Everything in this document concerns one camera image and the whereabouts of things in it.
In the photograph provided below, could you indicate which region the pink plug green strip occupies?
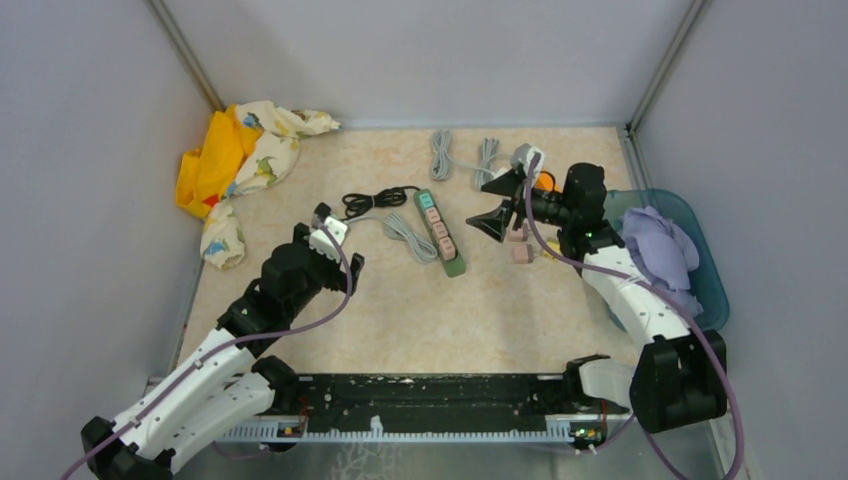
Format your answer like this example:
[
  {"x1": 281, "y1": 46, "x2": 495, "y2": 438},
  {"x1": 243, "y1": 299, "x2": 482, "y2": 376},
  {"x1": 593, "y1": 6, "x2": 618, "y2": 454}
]
[
  {"x1": 424, "y1": 207, "x2": 442, "y2": 225},
  {"x1": 431, "y1": 222, "x2": 449, "y2": 240},
  {"x1": 438, "y1": 236, "x2": 457, "y2": 261}
]

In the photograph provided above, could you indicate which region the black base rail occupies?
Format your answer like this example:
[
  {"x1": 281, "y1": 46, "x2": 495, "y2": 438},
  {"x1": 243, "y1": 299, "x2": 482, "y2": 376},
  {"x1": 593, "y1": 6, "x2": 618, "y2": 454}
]
[{"x1": 235, "y1": 372, "x2": 631, "y2": 439}]

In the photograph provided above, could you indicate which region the yellow dinosaur cloth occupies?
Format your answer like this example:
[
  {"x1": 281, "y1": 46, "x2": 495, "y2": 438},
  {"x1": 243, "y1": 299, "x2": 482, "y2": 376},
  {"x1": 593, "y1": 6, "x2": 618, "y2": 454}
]
[{"x1": 174, "y1": 100, "x2": 340, "y2": 270}]

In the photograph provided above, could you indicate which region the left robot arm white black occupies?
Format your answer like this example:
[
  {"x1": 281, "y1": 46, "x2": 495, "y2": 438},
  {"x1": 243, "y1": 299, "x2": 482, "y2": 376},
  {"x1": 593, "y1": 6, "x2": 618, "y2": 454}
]
[{"x1": 63, "y1": 216, "x2": 364, "y2": 479}]

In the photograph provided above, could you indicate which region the orange power strip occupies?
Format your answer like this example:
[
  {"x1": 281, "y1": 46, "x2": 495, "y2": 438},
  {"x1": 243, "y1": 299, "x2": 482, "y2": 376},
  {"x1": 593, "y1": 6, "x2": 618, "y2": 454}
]
[{"x1": 534, "y1": 170, "x2": 562, "y2": 192}]

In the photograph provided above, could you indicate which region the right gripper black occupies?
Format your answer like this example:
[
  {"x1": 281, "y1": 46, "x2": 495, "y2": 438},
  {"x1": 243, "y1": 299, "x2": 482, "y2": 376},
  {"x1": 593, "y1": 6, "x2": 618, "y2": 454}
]
[{"x1": 467, "y1": 167, "x2": 575, "y2": 242}]

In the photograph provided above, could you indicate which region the grey cable of white strip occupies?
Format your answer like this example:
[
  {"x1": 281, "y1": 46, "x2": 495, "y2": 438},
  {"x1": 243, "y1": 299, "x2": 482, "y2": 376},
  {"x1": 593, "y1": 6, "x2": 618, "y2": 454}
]
[{"x1": 429, "y1": 129, "x2": 485, "y2": 183}]

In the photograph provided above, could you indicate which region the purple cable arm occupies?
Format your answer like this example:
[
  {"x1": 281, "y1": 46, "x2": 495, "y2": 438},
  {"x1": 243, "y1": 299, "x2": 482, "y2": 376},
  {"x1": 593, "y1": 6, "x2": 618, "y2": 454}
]
[
  {"x1": 523, "y1": 153, "x2": 747, "y2": 480},
  {"x1": 59, "y1": 225, "x2": 354, "y2": 480}
]

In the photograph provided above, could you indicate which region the yellow plug adapter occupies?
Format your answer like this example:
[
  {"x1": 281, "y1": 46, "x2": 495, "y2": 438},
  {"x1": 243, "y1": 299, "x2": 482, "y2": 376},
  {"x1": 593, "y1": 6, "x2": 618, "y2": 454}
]
[{"x1": 540, "y1": 238, "x2": 561, "y2": 260}]

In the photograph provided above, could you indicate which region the black coiled cable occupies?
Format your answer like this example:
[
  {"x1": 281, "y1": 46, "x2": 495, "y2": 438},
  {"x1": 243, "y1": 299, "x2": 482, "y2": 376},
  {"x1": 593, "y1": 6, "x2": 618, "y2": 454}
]
[{"x1": 341, "y1": 185, "x2": 421, "y2": 221}]

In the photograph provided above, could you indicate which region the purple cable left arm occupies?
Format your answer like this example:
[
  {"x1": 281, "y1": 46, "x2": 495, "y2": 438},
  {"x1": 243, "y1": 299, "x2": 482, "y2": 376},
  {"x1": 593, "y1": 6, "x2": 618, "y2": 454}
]
[{"x1": 59, "y1": 225, "x2": 354, "y2": 480}]

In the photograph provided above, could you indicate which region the grey coiled cable small strip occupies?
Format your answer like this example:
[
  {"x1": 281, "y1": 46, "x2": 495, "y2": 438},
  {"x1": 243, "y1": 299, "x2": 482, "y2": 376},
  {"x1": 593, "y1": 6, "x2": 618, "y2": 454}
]
[{"x1": 344, "y1": 213, "x2": 438, "y2": 264}]

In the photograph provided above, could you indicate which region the teal plastic bin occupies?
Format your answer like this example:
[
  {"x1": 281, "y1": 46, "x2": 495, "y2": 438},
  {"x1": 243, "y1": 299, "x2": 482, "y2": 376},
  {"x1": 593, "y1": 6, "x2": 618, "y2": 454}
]
[{"x1": 604, "y1": 189, "x2": 729, "y2": 331}]

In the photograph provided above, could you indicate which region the black plug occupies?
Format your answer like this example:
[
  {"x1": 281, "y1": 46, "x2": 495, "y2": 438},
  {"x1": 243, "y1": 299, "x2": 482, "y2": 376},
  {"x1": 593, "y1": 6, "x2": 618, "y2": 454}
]
[{"x1": 312, "y1": 202, "x2": 332, "y2": 224}]

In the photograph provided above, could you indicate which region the grey cable of orange strip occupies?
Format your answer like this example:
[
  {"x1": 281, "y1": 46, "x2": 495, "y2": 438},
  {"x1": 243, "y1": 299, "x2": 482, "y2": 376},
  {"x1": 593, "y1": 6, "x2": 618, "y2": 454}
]
[{"x1": 472, "y1": 137, "x2": 515, "y2": 193}]

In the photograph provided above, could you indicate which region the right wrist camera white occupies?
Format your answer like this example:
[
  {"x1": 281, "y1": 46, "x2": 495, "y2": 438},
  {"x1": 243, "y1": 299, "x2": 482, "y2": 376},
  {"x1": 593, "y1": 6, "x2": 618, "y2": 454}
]
[{"x1": 510, "y1": 142, "x2": 547, "y2": 183}]

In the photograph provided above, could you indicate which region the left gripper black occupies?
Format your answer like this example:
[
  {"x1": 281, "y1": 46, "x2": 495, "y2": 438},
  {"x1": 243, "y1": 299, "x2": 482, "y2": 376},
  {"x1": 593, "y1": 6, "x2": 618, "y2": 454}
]
[{"x1": 285, "y1": 222, "x2": 363, "y2": 318}]

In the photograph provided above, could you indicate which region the green long power strip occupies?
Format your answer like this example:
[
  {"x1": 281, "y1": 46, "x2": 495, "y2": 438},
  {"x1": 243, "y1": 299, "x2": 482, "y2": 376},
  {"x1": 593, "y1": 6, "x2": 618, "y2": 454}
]
[{"x1": 413, "y1": 189, "x2": 467, "y2": 278}]

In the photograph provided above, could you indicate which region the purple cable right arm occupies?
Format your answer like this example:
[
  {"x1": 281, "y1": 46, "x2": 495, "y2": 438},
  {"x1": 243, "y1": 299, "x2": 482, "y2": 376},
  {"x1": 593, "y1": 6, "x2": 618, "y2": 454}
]
[{"x1": 523, "y1": 153, "x2": 747, "y2": 480}]

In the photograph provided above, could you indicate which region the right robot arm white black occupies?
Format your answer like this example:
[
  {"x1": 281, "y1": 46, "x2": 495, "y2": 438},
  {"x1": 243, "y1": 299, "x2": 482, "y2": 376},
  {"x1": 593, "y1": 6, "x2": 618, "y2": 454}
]
[{"x1": 466, "y1": 163, "x2": 729, "y2": 433}]

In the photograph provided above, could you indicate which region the purple cloth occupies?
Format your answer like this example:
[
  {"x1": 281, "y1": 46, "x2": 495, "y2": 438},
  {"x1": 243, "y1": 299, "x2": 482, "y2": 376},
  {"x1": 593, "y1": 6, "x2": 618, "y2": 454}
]
[{"x1": 620, "y1": 206, "x2": 703, "y2": 317}]

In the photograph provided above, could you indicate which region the teal plug on green strip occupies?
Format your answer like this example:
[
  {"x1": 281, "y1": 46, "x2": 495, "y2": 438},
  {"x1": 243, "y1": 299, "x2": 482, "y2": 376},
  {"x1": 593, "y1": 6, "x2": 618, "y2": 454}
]
[{"x1": 417, "y1": 192, "x2": 434, "y2": 210}]

